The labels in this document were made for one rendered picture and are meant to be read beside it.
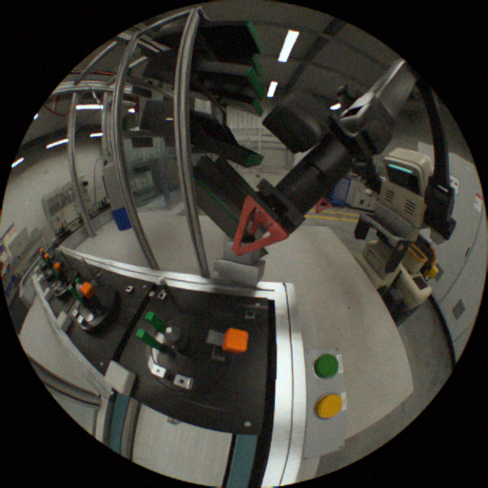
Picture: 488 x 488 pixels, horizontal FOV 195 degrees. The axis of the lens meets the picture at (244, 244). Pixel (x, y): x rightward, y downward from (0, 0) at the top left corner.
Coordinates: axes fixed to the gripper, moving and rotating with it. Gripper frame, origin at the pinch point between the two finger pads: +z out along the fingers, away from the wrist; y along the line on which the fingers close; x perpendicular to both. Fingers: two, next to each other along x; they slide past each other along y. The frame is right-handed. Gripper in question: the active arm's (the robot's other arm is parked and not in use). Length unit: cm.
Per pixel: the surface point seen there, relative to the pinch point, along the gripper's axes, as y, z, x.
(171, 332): 12.8, 8.3, 3.0
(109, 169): -5, 34, -88
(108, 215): -20, 84, -106
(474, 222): -84, -221, 176
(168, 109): 5.9, -9.3, -28.2
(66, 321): 26.9, 36.1, -13.1
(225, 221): -5.3, 1.7, -7.1
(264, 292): -6.1, 6.1, 9.2
